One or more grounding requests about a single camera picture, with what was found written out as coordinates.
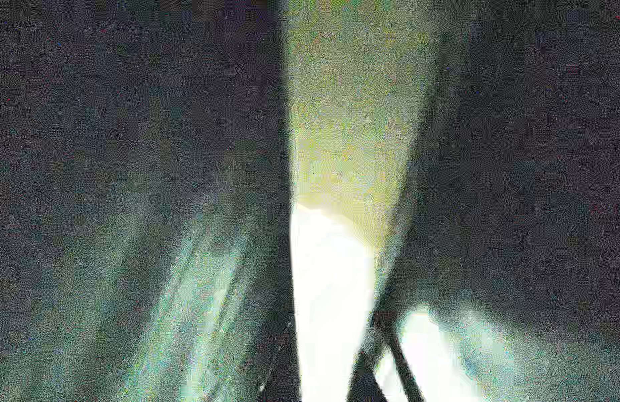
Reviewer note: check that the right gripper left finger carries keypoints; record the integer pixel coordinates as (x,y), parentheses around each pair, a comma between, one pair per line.
(275,371)

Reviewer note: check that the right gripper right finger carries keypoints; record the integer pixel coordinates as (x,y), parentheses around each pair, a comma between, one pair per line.
(380,337)

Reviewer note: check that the grey zippered laptop bag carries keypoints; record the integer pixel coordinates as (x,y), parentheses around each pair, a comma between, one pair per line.
(163,163)

